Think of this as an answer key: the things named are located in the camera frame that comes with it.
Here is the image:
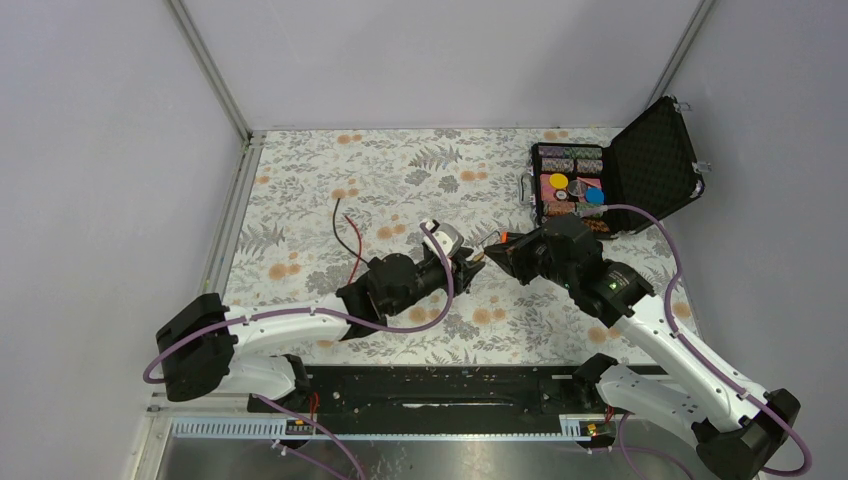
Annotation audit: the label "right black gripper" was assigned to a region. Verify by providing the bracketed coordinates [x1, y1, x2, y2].
[483, 226, 576, 289]

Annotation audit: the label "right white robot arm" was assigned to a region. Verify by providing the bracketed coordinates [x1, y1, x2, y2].
[484, 215, 800, 479]

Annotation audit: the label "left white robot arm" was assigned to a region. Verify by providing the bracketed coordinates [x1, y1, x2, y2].
[143, 247, 484, 411]

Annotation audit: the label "yellow poker chip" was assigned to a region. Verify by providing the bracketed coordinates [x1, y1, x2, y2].
[548, 173, 570, 190]

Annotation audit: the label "blue poker chip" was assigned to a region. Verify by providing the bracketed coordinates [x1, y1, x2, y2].
[585, 188, 605, 205]

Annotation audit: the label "floral tablecloth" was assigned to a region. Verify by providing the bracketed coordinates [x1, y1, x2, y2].
[224, 129, 650, 366]

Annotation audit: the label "black poker chip case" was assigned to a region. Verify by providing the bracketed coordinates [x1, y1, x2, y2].
[518, 96, 709, 239]

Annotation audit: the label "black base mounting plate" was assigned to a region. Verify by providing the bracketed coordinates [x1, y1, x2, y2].
[282, 366, 607, 436]

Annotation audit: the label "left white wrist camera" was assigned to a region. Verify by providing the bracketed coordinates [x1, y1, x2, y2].
[423, 220, 464, 259]

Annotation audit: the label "red and black clip wires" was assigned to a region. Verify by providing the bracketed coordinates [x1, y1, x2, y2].
[331, 197, 370, 286]

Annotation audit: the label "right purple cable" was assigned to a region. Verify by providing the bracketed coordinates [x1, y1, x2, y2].
[574, 202, 815, 478]

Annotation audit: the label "purple cable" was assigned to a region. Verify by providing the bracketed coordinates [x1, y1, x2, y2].
[142, 221, 457, 387]
[574, 202, 815, 478]

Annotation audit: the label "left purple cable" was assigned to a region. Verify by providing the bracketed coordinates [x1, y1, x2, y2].
[142, 221, 457, 387]

